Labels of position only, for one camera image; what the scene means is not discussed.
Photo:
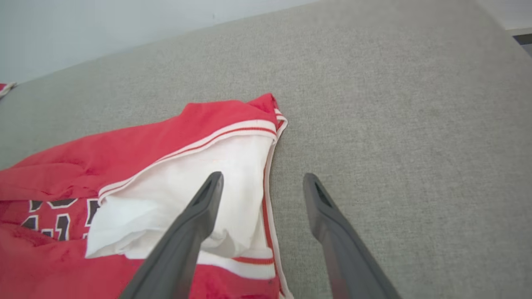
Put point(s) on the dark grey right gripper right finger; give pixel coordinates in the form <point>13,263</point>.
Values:
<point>345,257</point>

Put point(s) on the white wall skirting board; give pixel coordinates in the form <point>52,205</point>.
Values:
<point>521,30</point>

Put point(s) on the crumpled red and white garment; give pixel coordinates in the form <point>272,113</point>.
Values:
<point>4,88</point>

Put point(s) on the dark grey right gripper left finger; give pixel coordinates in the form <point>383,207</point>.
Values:
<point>178,253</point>

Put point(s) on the red jersey with white trim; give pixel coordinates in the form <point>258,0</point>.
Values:
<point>124,149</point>

